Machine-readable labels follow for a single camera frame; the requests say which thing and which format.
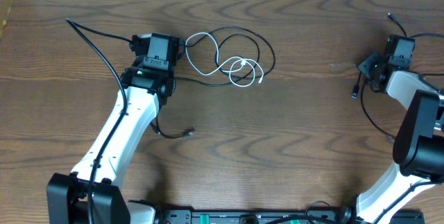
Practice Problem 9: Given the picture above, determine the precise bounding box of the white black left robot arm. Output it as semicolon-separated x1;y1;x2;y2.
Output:
46;33;185;223

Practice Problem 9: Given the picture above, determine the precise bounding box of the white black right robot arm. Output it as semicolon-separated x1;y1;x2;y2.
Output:
348;35;443;223

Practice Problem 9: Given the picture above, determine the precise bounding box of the white USB cable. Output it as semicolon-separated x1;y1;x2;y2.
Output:
185;31;265;88

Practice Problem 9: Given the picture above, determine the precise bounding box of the black USB cable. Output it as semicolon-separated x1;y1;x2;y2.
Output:
351;12;409;140
151;26;277;139

